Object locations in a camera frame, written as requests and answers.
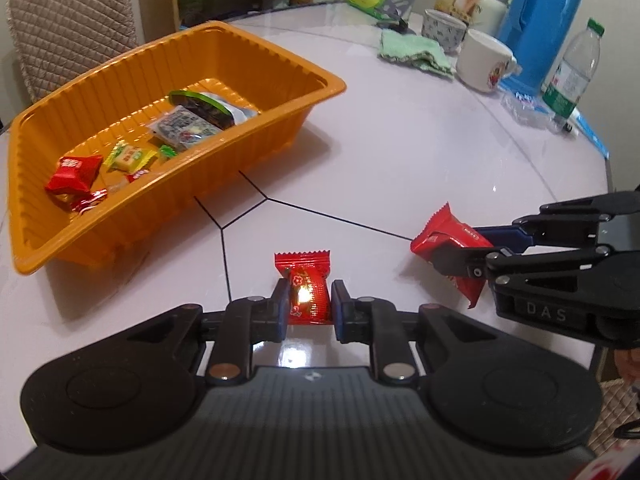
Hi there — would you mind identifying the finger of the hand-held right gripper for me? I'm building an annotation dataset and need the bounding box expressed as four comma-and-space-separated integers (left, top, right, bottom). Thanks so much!
472, 192, 621, 251
432, 245, 613, 286

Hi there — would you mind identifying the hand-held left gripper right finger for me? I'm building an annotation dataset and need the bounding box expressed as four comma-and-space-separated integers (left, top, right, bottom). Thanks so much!
330, 280, 496, 385

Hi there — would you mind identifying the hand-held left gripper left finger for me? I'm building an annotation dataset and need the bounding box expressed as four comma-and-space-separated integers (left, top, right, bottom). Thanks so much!
127, 277, 292, 387

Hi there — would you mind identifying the red flower print candy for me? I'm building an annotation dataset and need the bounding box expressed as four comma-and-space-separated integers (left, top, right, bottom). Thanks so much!
274, 249, 332, 326

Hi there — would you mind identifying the large red snack packet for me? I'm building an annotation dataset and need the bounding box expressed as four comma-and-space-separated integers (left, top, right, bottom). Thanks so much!
410, 202, 496, 309

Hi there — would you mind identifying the orange plastic tray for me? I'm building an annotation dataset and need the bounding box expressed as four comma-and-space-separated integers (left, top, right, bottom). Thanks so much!
7, 20, 347, 276

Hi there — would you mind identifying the grey snack packet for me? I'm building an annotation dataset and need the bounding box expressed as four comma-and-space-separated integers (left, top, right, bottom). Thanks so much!
149, 105, 223, 153

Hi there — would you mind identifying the yellow candy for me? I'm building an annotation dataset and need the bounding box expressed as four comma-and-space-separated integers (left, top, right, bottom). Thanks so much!
104, 141, 157, 172

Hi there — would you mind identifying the green and silver snack bag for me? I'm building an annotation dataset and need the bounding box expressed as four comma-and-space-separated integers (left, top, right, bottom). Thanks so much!
168, 89, 260, 131

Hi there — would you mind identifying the dark red snack packet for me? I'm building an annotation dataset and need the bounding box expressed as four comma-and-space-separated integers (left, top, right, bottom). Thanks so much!
70, 189, 109, 218

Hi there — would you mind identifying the red pillow snack packet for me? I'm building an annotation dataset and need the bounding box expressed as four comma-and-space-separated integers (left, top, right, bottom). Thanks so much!
44, 155, 104, 211

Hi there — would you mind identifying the blue flat packet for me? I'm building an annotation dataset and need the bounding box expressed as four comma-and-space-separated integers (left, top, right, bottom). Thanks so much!
572, 110, 612, 160

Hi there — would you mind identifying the beige quilted chair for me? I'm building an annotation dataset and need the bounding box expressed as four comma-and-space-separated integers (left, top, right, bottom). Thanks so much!
6, 0, 138, 106
597, 380, 640, 456

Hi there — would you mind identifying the crushed clear plastic bottle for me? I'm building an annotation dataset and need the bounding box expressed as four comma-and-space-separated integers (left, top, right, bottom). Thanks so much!
500, 85, 576, 133

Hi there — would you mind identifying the green label water bottle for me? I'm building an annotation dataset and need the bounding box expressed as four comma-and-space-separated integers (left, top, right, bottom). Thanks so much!
541, 17, 607, 121

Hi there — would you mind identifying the red patterned clothing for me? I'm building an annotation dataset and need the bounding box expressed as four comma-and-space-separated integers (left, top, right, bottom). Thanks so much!
570, 447, 640, 480

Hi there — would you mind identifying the white mug with cartoon print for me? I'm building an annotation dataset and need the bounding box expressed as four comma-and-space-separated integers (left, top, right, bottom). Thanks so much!
456, 28, 518, 93

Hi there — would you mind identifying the blue thermos jug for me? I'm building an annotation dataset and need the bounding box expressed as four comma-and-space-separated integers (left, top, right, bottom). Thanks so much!
497, 0, 588, 93

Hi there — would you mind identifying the white ceramic jar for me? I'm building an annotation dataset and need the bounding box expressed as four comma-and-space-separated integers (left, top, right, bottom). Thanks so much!
470, 0, 512, 33

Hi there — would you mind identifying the patterned ceramic cup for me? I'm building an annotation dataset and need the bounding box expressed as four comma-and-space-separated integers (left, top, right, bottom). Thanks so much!
421, 8, 468, 54

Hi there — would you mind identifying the green cloth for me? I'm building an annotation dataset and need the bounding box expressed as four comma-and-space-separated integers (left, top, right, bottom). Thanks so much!
377, 27, 456, 80

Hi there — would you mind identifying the grey phone stand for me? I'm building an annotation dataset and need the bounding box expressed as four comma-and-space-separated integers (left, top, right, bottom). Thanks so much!
377, 0, 417, 31

